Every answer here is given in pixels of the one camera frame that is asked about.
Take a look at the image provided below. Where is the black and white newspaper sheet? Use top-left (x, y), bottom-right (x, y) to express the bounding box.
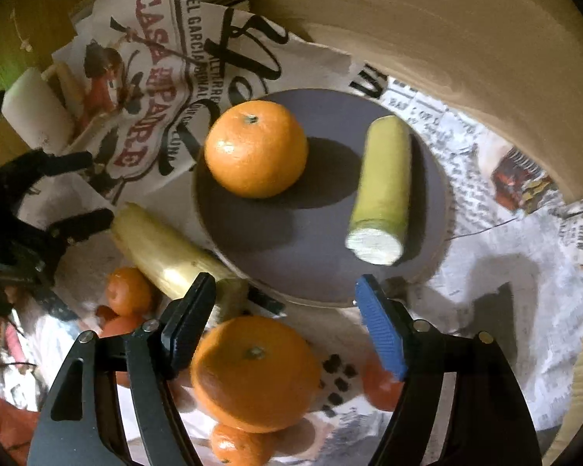
top-left (347, 61), bottom-right (583, 450)

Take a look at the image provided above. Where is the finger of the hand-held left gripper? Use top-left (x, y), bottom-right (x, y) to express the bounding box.
top-left (0, 150), bottom-right (96, 191)
top-left (29, 207), bottom-right (115, 254)

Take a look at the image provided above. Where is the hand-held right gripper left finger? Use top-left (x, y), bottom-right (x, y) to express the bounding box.
top-left (26, 273), bottom-right (217, 466)

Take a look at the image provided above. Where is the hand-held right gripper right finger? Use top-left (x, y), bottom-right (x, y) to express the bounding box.
top-left (354, 274), bottom-right (543, 466)

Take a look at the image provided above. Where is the short green-yellow banana piece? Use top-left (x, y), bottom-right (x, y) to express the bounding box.
top-left (345, 115), bottom-right (413, 267)

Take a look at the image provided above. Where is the white cylinder candle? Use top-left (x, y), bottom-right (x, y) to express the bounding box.
top-left (1, 68), bottom-right (76, 153)

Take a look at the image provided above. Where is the round grey plate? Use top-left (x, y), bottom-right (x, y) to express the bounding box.
top-left (195, 88), bottom-right (452, 308)

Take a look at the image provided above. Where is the orange with green stem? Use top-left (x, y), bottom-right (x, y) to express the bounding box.
top-left (203, 100), bottom-right (309, 199)

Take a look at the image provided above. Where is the thin black cable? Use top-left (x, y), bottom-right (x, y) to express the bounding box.
top-left (447, 209), bottom-right (583, 241)

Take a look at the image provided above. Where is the newspaper sheet with red print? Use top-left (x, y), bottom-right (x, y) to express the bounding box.
top-left (52, 0), bottom-right (351, 207)

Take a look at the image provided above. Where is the long yellow banana piece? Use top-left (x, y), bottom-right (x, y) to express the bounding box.
top-left (110, 202), bottom-right (250, 326)

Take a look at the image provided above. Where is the large orange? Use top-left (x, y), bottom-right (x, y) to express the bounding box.
top-left (190, 315), bottom-right (322, 434)

